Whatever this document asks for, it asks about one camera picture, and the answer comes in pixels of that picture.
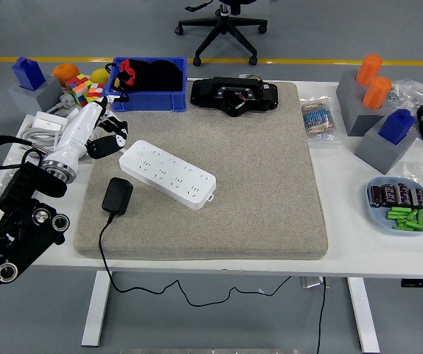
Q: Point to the blue house-shaped block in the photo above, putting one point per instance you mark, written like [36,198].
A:
[29,73]
[395,127]

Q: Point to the black pouch with red trim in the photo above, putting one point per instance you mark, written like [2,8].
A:
[160,77]

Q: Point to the black plug adapter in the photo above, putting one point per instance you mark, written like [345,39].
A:
[117,195]

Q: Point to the small white box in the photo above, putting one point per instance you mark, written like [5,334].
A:
[47,123]

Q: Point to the grey-brown mat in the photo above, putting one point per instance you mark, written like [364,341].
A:
[233,184]

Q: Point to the orange round fruit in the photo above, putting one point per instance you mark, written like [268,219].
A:
[64,73]

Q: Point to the grey wall plug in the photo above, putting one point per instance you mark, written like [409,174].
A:
[67,100]

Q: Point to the grey two-slot holder block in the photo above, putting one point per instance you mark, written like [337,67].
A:
[362,123]

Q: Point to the crumpled clear plastic bags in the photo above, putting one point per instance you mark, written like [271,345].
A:
[410,92]

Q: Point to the light blue plate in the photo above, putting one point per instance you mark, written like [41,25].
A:
[381,221]

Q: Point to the orange cylinder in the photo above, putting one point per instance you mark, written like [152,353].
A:
[369,70]
[376,92]

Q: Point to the green battery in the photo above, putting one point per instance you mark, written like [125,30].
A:
[420,217]
[403,228]
[416,225]
[398,209]
[411,215]
[396,215]

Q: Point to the blue plastic bin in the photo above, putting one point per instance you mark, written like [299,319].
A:
[149,103]

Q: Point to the yellow round fruit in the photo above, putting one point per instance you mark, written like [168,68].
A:
[99,75]

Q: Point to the black office chair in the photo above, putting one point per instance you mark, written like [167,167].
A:
[222,22]

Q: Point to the white power strip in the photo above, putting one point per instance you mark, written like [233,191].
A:
[167,173]

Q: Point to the colourful puzzle cube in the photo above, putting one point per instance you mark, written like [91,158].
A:
[77,86]
[95,92]

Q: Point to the black electronic module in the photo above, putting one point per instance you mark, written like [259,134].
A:
[211,92]

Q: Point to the grey single-slot holder block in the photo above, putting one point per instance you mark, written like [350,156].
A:
[381,151]
[45,97]

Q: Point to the metal bracket under table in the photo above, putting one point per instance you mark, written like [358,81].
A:
[312,282]

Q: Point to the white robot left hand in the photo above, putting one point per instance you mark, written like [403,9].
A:
[79,125]

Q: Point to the white table leg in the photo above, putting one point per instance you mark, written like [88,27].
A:
[364,317]
[99,313]

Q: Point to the clear bag of resistors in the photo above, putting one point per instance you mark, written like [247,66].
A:
[318,119]

